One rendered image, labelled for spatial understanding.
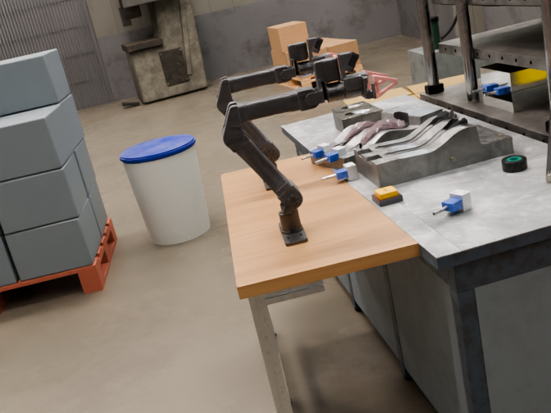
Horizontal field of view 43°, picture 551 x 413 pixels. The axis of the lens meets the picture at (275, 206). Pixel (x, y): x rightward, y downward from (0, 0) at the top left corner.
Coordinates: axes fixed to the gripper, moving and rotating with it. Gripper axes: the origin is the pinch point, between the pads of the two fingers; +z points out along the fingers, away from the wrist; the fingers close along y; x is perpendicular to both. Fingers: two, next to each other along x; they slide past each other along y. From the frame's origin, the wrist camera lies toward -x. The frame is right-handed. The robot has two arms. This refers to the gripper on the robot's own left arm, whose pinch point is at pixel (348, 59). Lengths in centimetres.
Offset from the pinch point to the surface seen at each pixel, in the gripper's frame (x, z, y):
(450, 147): 32, 23, -37
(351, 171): 36.8, -9.9, -22.4
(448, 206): 37, 7, -78
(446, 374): 90, -1, -81
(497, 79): 27, 70, 33
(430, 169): 38, 15, -38
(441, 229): 40, 2, -85
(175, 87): 106, -115, 857
